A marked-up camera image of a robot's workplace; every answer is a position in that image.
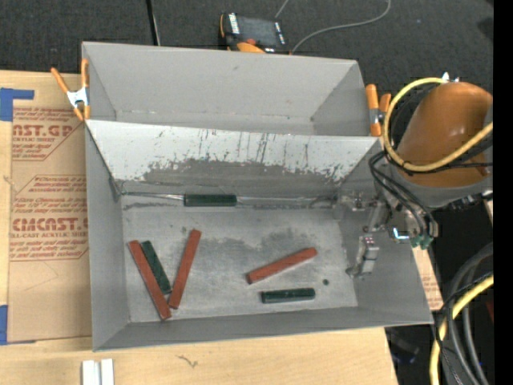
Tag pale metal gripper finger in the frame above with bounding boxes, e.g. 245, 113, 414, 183
345, 235, 381, 279
337, 192, 367, 213

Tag grey metal bin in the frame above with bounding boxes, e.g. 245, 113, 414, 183
81, 41, 435, 353

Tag red-brown flat block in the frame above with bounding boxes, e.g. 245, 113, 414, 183
245, 246, 319, 286
168, 228, 203, 310
127, 239, 173, 322

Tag dark green flat block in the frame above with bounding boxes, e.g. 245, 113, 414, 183
139, 240, 173, 295
261, 287, 317, 305
184, 193, 239, 208

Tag brown cardboard board, red print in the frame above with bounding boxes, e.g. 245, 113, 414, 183
0, 69, 445, 347

